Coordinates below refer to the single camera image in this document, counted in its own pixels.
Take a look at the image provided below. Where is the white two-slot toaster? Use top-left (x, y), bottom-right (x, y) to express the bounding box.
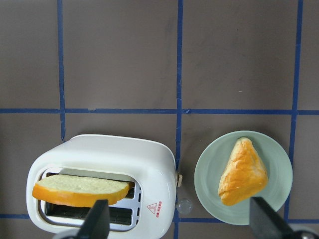
top-left (26, 134), bottom-right (177, 239)

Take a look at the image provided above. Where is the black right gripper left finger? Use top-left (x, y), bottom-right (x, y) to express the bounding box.
top-left (77, 200), bottom-right (110, 239)

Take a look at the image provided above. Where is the pale green round plate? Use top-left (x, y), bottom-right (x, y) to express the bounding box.
top-left (194, 130), bottom-right (293, 225)

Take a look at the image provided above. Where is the beige toaster lever knob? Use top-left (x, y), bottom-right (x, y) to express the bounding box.
top-left (176, 173), bottom-right (183, 187)

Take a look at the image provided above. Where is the golden triangular pastry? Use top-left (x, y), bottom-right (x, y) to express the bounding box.
top-left (218, 137), bottom-right (268, 206)

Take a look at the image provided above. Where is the bread slice in toaster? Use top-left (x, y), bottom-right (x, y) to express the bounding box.
top-left (32, 174), bottom-right (132, 208)

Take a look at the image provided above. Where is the small clear round disc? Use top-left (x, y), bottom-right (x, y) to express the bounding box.
top-left (175, 198), bottom-right (193, 215)

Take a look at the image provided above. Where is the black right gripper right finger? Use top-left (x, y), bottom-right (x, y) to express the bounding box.
top-left (250, 197), bottom-right (294, 239)

